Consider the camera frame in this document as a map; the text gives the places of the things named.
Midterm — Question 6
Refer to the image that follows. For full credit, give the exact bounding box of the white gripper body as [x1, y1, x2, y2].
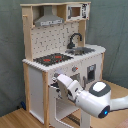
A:
[57, 74, 83, 101]

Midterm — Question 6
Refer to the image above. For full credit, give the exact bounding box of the white toy microwave door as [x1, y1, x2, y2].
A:
[66, 3, 90, 21]

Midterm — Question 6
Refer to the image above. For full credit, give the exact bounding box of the white toy oven door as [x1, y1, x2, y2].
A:
[49, 87, 91, 128]

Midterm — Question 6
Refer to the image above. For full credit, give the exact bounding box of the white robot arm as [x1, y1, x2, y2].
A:
[57, 74, 128, 118]

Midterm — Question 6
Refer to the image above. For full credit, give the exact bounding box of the wooden toy kitchen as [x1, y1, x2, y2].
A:
[22, 2, 105, 128]

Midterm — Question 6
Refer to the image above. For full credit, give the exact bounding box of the right red stove knob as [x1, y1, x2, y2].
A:
[72, 66, 78, 72]

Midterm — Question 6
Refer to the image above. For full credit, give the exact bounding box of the red stove knob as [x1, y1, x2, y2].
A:
[72, 66, 78, 72]
[54, 72, 60, 78]

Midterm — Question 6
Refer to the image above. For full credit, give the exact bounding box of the left red stove knob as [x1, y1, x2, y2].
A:
[54, 72, 60, 78]

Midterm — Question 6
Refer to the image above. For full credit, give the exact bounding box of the white dishwasher door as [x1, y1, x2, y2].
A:
[80, 55, 102, 89]

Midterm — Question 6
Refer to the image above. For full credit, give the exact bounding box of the black toy stovetop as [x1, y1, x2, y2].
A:
[34, 53, 70, 66]

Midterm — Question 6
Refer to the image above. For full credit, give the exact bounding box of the grey toy sink basin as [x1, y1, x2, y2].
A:
[65, 47, 95, 55]

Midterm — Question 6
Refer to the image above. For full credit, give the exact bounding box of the black toy faucet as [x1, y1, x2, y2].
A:
[67, 33, 82, 49]

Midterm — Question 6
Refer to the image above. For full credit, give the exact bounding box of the grey toy range hood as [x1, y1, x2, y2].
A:
[35, 5, 64, 27]

